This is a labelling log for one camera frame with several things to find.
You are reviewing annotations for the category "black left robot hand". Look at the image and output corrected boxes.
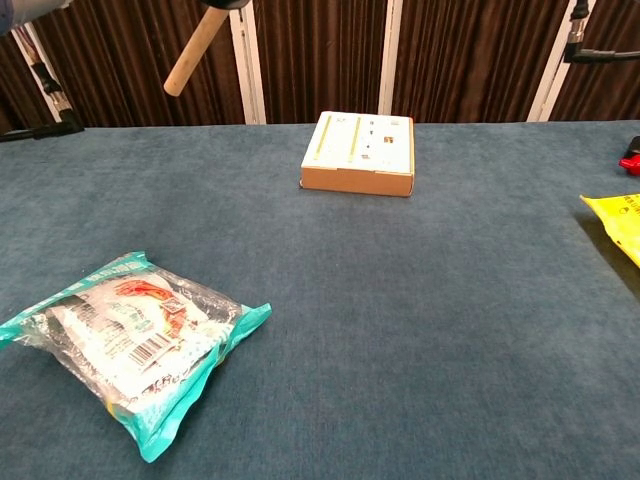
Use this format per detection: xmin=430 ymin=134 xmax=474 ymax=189
xmin=199 ymin=0 xmax=251 ymax=12

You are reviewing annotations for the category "plain wooden drumstick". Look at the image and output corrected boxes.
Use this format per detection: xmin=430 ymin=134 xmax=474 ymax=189
xmin=163 ymin=6 xmax=232 ymax=98

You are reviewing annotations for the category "brown pleated curtain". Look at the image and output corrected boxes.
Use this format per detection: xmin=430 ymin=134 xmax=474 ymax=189
xmin=0 ymin=0 xmax=640 ymax=134

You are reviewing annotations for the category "flat cardboard box white top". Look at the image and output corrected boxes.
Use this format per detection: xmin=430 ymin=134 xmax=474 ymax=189
xmin=299 ymin=110 xmax=416 ymax=198

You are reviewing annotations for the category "teal clear snack bag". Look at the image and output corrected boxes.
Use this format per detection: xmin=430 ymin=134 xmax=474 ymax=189
xmin=0 ymin=250 xmax=273 ymax=464

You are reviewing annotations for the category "blue velvet table cloth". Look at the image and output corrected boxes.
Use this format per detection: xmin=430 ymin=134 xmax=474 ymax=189
xmin=0 ymin=118 xmax=640 ymax=480

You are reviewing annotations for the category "red and black tool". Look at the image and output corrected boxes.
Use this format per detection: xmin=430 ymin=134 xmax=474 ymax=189
xmin=618 ymin=134 xmax=640 ymax=177

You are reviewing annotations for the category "yellow plastic bag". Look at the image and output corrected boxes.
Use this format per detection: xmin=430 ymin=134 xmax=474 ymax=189
xmin=579 ymin=193 xmax=640 ymax=269

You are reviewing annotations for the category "white frame post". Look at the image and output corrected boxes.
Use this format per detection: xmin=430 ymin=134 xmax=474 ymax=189
xmin=377 ymin=0 xmax=404 ymax=116
xmin=228 ymin=4 xmax=267 ymax=126
xmin=9 ymin=19 xmax=80 ymax=129
xmin=526 ymin=0 xmax=598 ymax=123

